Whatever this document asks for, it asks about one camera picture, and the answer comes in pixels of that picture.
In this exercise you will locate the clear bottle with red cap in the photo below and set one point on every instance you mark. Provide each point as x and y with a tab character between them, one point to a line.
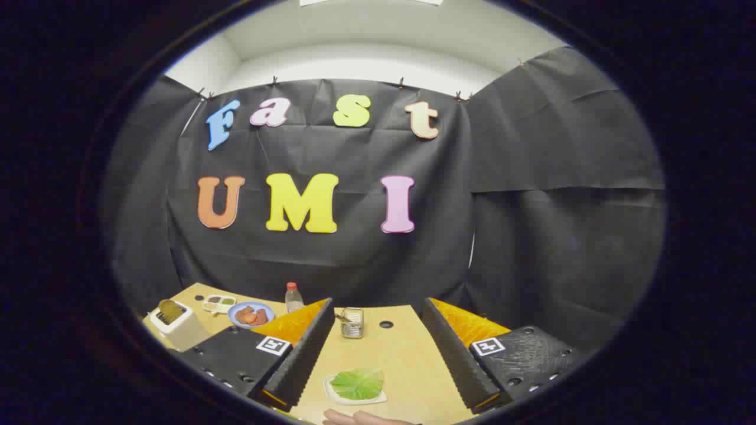
294	301

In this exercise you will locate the white toaster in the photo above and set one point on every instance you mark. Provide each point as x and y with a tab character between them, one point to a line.
183	333

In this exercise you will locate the white square plate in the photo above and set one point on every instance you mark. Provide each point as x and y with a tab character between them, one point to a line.
372	400

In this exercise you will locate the blue round plate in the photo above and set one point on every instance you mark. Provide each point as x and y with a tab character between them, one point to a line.
266	308

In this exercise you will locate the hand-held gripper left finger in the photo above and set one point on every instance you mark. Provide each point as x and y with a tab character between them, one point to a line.
236	354

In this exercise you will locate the green lettuce leaf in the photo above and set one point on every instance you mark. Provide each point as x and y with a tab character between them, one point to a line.
357	383

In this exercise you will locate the brown meat patty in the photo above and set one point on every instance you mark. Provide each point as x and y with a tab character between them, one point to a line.
261	317
243	311

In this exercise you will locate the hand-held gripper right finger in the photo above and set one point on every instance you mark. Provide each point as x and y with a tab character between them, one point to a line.
458	354

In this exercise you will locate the white ceiling light panel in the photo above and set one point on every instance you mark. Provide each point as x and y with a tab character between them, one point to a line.
366	2

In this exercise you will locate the brown seeded bread slice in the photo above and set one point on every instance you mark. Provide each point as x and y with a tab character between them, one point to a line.
170	311

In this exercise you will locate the white divided seasoning tray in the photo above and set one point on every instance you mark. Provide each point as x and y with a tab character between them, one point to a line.
218	303

